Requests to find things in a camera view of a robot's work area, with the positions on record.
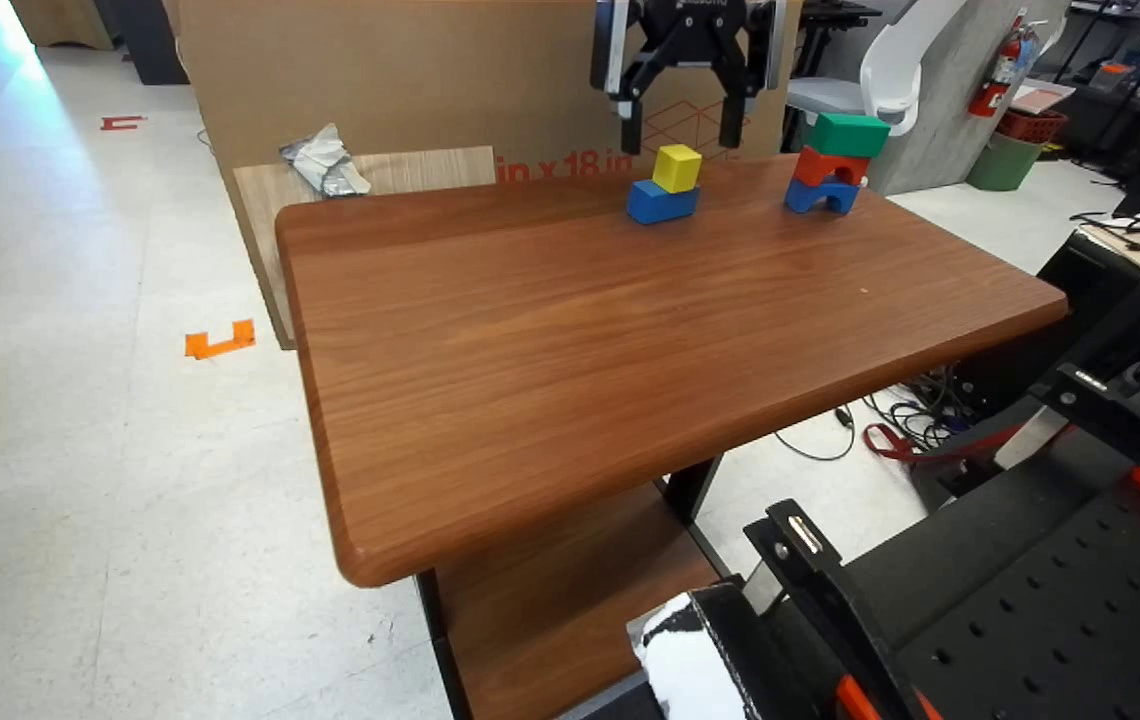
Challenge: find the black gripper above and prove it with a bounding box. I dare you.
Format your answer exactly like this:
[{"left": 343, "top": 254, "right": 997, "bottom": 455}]
[{"left": 615, "top": 0, "right": 760, "bottom": 158}]

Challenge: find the yellow cube block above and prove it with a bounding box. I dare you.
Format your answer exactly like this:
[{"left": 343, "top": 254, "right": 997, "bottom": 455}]
[{"left": 647, "top": 138, "right": 710, "bottom": 201}]

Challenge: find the blue rectangular block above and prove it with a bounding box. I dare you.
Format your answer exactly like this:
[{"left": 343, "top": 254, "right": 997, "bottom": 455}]
[{"left": 626, "top": 174, "right": 705, "bottom": 228}]

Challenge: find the orange arch block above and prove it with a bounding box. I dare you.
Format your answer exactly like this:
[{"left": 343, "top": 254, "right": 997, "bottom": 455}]
[{"left": 793, "top": 145, "right": 871, "bottom": 197}]

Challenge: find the blue arch block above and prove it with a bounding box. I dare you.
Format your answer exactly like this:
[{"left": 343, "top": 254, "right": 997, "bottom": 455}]
[{"left": 779, "top": 174, "right": 866, "bottom": 221}]

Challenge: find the green rectangular block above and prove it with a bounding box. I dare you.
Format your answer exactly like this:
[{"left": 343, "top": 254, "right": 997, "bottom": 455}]
[{"left": 804, "top": 109, "right": 898, "bottom": 168}]

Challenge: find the white office chair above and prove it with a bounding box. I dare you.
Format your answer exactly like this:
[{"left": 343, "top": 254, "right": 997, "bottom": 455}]
[{"left": 784, "top": 0, "right": 975, "bottom": 128}]

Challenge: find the large cardboard box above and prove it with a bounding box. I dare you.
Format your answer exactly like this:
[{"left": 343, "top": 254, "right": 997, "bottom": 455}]
[{"left": 174, "top": 0, "right": 808, "bottom": 191}]

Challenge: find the red fire extinguisher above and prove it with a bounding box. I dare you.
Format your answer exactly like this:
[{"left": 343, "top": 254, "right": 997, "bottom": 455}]
[{"left": 967, "top": 9, "right": 1048, "bottom": 125}]

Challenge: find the green plastic bin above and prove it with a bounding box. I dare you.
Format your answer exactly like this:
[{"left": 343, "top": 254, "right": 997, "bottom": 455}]
[{"left": 965, "top": 128, "right": 1048, "bottom": 197}]

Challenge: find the crumpled grey white cloth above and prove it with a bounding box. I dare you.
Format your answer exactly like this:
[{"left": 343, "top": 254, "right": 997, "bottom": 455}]
[{"left": 277, "top": 119, "right": 377, "bottom": 205}]

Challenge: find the light wooden board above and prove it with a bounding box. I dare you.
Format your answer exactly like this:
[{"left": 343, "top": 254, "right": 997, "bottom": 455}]
[{"left": 230, "top": 138, "right": 503, "bottom": 354}]

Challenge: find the orange black spring clamp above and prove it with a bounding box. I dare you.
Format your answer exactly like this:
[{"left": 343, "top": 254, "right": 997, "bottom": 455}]
[{"left": 742, "top": 496, "right": 898, "bottom": 720}]

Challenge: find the orange floor tape marker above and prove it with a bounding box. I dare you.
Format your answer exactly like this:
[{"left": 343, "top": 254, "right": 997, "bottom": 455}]
[{"left": 181, "top": 315, "right": 260, "bottom": 362}]

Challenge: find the shiny chrome part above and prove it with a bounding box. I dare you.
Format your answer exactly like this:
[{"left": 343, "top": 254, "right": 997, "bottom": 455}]
[{"left": 626, "top": 588, "right": 760, "bottom": 720}]

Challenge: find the black perforated breadboard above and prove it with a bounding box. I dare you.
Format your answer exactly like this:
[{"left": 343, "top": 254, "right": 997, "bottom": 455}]
[{"left": 843, "top": 374, "right": 1140, "bottom": 720}]

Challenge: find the white floor cable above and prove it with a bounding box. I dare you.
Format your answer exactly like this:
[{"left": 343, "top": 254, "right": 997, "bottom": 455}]
[{"left": 773, "top": 397, "right": 868, "bottom": 466}]

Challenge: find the red floor cable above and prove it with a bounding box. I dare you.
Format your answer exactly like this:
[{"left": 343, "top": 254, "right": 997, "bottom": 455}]
[{"left": 856, "top": 417, "right": 954, "bottom": 471}]

